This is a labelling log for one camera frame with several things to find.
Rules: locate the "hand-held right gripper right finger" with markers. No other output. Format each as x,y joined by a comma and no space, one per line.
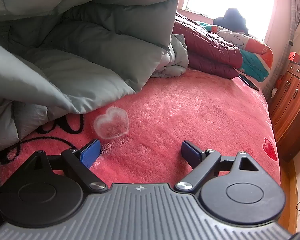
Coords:
190,153

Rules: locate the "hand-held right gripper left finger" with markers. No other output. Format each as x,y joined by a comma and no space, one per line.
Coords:
91,153

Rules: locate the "light blue-grey down jacket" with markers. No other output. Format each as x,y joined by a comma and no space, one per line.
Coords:
90,55

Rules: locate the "pink plush blanket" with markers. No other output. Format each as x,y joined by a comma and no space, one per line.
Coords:
177,110

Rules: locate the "black phone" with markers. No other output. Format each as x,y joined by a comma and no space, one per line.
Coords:
248,82

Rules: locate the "maroon quilted blanket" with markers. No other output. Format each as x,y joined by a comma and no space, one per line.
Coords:
210,50

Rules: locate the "wooden cabinet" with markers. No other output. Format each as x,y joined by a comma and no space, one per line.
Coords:
292,105

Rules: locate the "dark cloth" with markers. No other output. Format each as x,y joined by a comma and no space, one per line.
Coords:
231,20

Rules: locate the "red box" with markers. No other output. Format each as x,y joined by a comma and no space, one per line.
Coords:
294,57

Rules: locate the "grey patterned curtain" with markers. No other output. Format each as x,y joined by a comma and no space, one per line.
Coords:
298,5

